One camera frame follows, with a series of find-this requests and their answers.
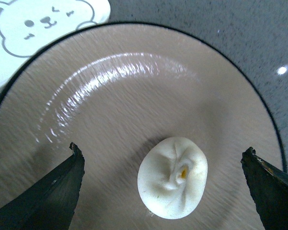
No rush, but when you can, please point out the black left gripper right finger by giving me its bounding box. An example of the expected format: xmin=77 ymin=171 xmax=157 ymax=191
xmin=241 ymin=147 xmax=288 ymax=230

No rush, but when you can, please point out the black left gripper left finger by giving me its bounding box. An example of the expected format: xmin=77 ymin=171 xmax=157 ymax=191
xmin=0 ymin=143 xmax=85 ymax=230

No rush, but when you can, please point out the white steamed bun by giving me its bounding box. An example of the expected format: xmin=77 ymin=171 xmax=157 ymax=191
xmin=138 ymin=137 xmax=208 ymax=219

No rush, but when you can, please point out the beige plate with black rim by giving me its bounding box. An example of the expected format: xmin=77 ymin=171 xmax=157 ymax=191
xmin=0 ymin=23 xmax=283 ymax=230

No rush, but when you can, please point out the cream bear-print serving tray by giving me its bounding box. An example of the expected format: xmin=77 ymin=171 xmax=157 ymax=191
xmin=0 ymin=0 xmax=111 ymax=92

